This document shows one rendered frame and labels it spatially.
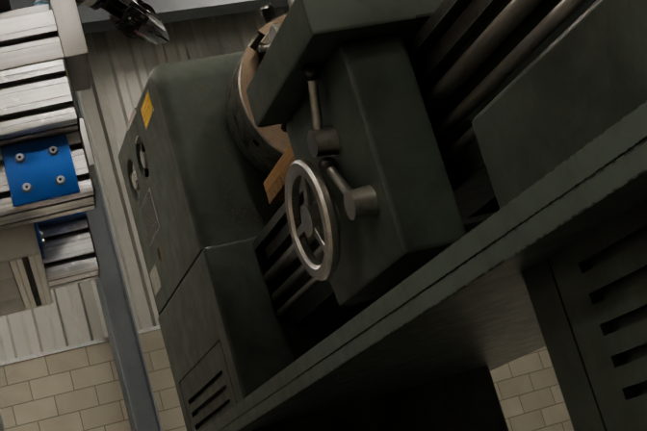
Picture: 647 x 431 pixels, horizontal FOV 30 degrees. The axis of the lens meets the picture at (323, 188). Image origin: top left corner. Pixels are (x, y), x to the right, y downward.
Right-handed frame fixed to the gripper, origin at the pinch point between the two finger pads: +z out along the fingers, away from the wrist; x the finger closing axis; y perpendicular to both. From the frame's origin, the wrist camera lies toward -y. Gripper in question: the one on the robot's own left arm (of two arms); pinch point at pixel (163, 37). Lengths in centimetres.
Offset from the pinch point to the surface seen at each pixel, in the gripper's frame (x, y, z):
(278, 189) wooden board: -2, 98, -11
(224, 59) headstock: 7, 51, -10
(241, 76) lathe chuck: 8, 70, -15
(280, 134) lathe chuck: 4, 79, -6
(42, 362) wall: -386, -741, 430
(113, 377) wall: -362, -720, 492
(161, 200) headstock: -24, 48, 0
